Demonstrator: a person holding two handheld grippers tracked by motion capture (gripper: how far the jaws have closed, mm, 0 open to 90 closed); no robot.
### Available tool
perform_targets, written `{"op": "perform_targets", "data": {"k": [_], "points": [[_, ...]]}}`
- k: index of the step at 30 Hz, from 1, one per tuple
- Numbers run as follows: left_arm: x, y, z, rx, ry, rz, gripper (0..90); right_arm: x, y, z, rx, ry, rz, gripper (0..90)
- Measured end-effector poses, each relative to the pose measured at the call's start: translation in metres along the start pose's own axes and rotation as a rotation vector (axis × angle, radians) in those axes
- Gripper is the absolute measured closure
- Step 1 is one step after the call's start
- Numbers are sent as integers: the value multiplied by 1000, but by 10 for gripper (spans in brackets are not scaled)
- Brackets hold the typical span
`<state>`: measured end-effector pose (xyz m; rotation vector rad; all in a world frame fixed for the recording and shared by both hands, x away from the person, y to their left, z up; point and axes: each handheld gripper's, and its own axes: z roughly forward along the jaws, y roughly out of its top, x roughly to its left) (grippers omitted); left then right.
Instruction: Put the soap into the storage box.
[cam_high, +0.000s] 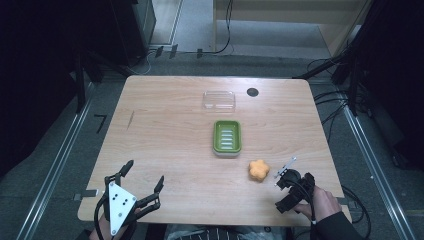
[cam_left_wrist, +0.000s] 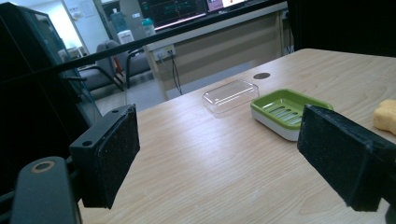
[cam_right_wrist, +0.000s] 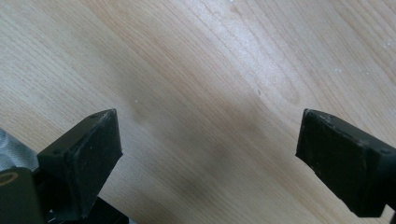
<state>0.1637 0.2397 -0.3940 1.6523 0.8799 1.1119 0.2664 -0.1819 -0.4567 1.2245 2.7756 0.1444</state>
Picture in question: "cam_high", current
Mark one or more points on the black round table grommet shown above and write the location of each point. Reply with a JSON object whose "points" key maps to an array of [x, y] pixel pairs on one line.
{"points": [[252, 92]]}

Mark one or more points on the person's right hand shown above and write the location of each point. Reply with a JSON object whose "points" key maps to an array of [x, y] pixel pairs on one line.
{"points": [[323, 203]]}

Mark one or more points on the light wooden frame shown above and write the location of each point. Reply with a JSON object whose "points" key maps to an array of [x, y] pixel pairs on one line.
{"points": [[283, 10]]}

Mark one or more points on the black metal stand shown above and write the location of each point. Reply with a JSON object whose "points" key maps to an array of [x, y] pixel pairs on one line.
{"points": [[80, 85], [352, 83]]}

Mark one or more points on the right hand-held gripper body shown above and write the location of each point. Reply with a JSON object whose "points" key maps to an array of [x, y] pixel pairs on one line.
{"points": [[301, 186]]}

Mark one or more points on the green soap dish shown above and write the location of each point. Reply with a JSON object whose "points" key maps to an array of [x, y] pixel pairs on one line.
{"points": [[227, 137]]}

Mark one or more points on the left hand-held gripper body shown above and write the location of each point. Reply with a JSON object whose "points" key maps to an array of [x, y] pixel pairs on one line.
{"points": [[118, 203]]}

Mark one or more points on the black cabinet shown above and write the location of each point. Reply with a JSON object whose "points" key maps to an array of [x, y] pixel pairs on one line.
{"points": [[133, 33]]}

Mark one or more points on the grey tape strip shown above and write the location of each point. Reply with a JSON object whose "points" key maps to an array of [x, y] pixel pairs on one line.
{"points": [[87, 193]]}

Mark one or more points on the person's left hand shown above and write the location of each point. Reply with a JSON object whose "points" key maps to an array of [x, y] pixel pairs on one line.
{"points": [[101, 228]]}

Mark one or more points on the black tape mark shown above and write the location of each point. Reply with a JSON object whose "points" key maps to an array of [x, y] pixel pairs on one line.
{"points": [[101, 122]]}

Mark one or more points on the dark curtain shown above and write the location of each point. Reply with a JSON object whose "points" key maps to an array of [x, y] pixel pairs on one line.
{"points": [[400, 66], [36, 66]]}

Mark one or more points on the metal floor rail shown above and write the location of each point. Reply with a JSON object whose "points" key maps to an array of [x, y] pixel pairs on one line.
{"points": [[55, 166], [376, 170]]}

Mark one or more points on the clear plastic lid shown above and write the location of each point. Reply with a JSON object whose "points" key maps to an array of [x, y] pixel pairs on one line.
{"points": [[218, 100]]}

